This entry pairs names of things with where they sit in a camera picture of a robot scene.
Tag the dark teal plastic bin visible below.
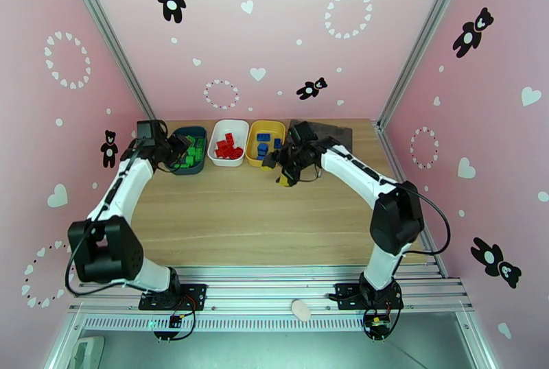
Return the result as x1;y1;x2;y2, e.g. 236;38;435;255
165;125;209;176

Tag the yellow plastic bin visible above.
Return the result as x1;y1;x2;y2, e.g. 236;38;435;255
245;119;287;169

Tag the black compartment organizer box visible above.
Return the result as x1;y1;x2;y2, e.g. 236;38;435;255
286;119;353;152

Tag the white plastic bin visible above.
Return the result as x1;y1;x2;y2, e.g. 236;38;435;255
207;119;250;167

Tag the beige oval object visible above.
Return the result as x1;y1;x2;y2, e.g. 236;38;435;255
291;300;312;322

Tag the small circuit board yellow connector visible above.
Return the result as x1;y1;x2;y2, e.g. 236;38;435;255
365;313;392;337

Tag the white plastic object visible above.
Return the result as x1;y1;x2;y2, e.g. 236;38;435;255
70;335;105;369

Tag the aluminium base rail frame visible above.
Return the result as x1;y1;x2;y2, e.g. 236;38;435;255
68;263;475;315

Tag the aluminium corner post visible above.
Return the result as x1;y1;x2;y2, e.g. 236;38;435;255
376;0;477;130
59;0;161;134

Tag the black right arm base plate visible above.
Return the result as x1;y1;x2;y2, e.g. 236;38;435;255
334;283;405;311

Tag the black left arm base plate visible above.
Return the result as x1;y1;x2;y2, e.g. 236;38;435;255
138;283;208;311

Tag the slotted grey cable duct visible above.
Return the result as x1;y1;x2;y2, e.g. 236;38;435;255
81;313;464;333

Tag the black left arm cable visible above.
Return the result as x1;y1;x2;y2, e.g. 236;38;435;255
64;224;132;297

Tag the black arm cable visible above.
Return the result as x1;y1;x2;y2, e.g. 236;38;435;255
405;189;452;257
64;224;132;297

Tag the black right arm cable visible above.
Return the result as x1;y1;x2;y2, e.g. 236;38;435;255
405;189;452;257

